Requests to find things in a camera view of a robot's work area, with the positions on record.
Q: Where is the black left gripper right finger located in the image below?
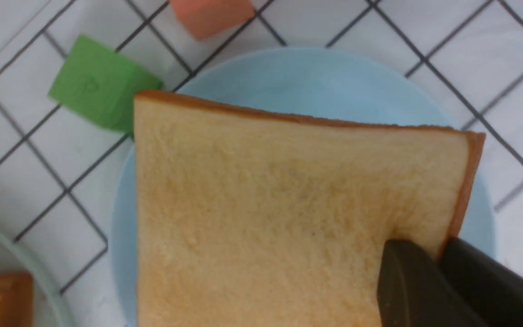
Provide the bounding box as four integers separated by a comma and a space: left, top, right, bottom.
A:
440, 238, 523, 327

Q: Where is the orange foam cube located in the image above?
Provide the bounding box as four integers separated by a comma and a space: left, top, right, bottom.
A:
169, 0, 255, 41

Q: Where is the white grid tablecloth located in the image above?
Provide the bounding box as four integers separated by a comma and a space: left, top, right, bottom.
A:
0, 0, 523, 327

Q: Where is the pale green bread plate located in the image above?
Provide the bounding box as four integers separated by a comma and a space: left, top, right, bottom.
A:
0, 233, 77, 327

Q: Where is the sandwich bread slice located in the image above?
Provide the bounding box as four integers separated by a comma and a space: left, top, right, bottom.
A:
133, 90, 486, 327

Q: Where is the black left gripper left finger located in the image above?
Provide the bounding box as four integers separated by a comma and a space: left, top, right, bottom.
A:
376, 239, 487, 327

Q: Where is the green foam cube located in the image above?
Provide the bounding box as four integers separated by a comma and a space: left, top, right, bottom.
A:
48, 35, 163, 135

